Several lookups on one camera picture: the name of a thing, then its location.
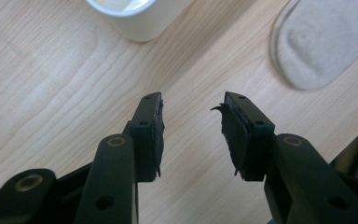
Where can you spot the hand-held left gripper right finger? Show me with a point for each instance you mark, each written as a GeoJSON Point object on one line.
{"type": "Point", "coordinates": [245, 143]}

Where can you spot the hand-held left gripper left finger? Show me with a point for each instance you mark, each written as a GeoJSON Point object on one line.
{"type": "Point", "coordinates": [146, 140]}

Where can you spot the white compartment storage box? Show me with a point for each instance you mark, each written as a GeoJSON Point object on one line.
{"type": "Point", "coordinates": [143, 21]}

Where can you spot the beige sock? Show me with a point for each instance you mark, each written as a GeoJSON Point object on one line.
{"type": "Point", "coordinates": [326, 43]}

